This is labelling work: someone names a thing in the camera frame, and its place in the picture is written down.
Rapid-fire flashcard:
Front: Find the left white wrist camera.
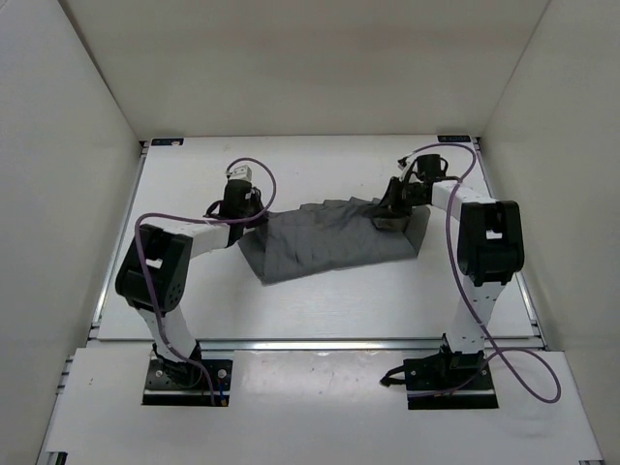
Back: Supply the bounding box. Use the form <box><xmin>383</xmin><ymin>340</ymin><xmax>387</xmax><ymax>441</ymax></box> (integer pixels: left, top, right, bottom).
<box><xmin>226</xmin><ymin>165</ymin><xmax>253</xmax><ymax>183</ymax></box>

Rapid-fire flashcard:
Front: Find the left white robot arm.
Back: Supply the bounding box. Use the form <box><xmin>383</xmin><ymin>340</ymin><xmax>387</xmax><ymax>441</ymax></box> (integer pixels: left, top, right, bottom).
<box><xmin>115</xmin><ymin>174</ymin><xmax>266</xmax><ymax>386</ymax></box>

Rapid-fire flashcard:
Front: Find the right blue corner label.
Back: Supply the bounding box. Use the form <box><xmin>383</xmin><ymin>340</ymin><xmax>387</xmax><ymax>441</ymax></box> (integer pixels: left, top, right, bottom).
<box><xmin>437</xmin><ymin>135</ymin><xmax>471</xmax><ymax>143</ymax></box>

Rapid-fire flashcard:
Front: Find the front aluminium table rail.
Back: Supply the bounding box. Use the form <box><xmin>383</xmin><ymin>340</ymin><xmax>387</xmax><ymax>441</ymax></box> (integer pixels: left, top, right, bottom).
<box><xmin>86</xmin><ymin>337</ymin><xmax>447</xmax><ymax>354</ymax></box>

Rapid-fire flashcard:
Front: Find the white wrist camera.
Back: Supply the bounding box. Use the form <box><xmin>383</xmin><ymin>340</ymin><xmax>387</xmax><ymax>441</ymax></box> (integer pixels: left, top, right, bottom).
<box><xmin>397</xmin><ymin>153</ymin><xmax>417</xmax><ymax>179</ymax></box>
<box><xmin>226</xmin><ymin>165</ymin><xmax>253</xmax><ymax>183</ymax></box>

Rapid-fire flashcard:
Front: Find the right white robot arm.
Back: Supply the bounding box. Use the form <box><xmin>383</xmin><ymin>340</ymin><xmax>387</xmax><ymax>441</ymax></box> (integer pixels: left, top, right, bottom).
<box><xmin>372</xmin><ymin>154</ymin><xmax>525</xmax><ymax>388</ymax></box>

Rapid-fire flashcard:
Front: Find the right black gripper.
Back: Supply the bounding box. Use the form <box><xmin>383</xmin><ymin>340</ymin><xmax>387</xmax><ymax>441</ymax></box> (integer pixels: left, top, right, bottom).
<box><xmin>372</xmin><ymin>176</ymin><xmax>426</xmax><ymax>219</ymax></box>

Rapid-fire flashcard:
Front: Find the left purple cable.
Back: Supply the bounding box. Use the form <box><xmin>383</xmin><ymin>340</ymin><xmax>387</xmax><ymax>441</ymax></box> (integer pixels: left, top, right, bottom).
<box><xmin>134</xmin><ymin>157</ymin><xmax>278</xmax><ymax>406</ymax></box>

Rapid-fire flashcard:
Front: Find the left blue corner label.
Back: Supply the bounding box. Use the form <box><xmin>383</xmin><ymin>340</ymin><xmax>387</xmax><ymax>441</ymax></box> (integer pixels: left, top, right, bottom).
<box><xmin>150</xmin><ymin>138</ymin><xmax>184</xmax><ymax>146</ymax></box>

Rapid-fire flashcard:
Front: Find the purple cable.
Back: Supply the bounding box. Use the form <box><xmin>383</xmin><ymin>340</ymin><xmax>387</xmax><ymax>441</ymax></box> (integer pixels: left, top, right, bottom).
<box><xmin>399</xmin><ymin>142</ymin><xmax>563</xmax><ymax>403</ymax></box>
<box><xmin>134</xmin><ymin>157</ymin><xmax>278</xmax><ymax>406</ymax></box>

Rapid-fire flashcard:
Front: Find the blue corner label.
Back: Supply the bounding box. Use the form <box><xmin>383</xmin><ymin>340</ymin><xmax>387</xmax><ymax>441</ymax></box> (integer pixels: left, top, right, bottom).
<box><xmin>150</xmin><ymin>138</ymin><xmax>184</xmax><ymax>146</ymax></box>
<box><xmin>437</xmin><ymin>135</ymin><xmax>471</xmax><ymax>143</ymax></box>

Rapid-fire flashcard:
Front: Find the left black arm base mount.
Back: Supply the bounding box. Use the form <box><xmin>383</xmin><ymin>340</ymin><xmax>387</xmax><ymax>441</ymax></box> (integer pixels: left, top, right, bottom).
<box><xmin>141</xmin><ymin>350</ymin><xmax>233</xmax><ymax>408</ymax></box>

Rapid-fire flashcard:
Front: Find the grey pleated skirt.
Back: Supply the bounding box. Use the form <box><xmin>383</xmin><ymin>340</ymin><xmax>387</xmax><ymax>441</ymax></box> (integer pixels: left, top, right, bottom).
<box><xmin>238</xmin><ymin>198</ymin><xmax>430</xmax><ymax>285</ymax></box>

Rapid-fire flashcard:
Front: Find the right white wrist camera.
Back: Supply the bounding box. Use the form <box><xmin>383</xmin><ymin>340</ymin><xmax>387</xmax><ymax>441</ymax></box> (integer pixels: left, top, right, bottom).
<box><xmin>397</xmin><ymin>153</ymin><xmax>417</xmax><ymax>179</ymax></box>

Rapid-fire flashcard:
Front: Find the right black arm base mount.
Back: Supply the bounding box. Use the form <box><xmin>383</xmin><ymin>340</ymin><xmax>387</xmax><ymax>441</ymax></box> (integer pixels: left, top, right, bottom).
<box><xmin>380</xmin><ymin>347</ymin><xmax>499</xmax><ymax>411</ymax></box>

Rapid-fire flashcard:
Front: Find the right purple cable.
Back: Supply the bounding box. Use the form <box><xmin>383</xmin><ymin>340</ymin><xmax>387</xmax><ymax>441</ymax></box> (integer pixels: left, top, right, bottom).
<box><xmin>399</xmin><ymin>142</ymin><xmax>563</xmax><ymax>403</ymax></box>

